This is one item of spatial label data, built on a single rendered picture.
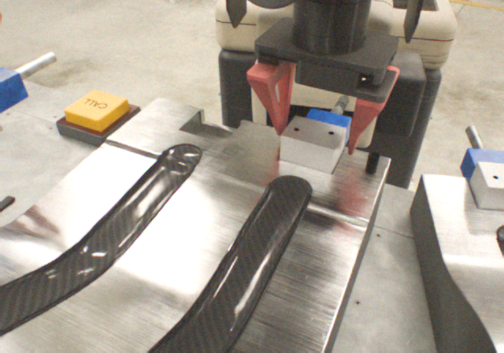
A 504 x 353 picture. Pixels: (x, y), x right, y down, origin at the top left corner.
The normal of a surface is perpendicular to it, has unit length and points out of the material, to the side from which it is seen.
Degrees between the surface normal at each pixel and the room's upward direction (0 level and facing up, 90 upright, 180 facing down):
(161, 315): 20
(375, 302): 0
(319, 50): 89
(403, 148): 90
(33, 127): 0
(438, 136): 0
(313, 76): 89
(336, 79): 89
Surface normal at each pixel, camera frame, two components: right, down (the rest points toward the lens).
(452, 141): 0.00, -0.78
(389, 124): -0.21, 0.61
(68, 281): 0.12, -0.94
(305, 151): -0.43, 0.57
